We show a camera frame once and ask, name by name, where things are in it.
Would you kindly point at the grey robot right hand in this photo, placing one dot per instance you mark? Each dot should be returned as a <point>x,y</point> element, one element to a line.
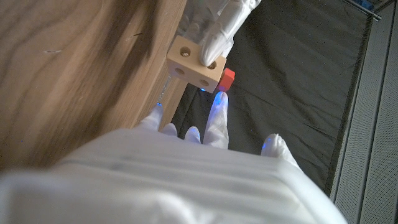
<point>155,186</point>

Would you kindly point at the red-headed wooden screw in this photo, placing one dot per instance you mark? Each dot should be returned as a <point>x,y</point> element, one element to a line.
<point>226,80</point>

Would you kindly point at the wooden block with holes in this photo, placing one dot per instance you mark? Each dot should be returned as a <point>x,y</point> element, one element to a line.
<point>192,67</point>

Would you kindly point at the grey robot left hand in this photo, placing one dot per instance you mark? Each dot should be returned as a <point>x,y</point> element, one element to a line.
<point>220,28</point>

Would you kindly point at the large wooden board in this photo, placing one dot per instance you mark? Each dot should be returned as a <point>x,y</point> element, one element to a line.
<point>164,88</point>

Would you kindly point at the black backdrop curtain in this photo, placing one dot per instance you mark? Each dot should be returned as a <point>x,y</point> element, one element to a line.
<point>295,87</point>

